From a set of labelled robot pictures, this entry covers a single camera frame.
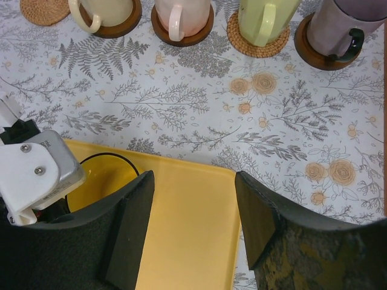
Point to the pink ceramic mug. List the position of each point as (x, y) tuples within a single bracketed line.
[(182, 18)]

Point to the brown wooden coaster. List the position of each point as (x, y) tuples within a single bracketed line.
[(186, 41), (312, 57), (118, 30)]

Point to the cream beige mug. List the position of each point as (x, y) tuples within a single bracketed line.
[(103, 13)]

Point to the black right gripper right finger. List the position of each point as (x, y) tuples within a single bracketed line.
[(291, 247)]

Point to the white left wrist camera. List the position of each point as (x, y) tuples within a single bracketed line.
[(38, 169)]

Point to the yellow plastic tray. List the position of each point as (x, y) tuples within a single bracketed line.
[(193, 231)]

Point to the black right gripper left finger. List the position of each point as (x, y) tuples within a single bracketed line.
[(97, 247)]

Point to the purple grey mug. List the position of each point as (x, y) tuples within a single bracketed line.
[(338, 29)]

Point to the white mug green handle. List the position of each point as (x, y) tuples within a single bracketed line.
[(262, 21)]

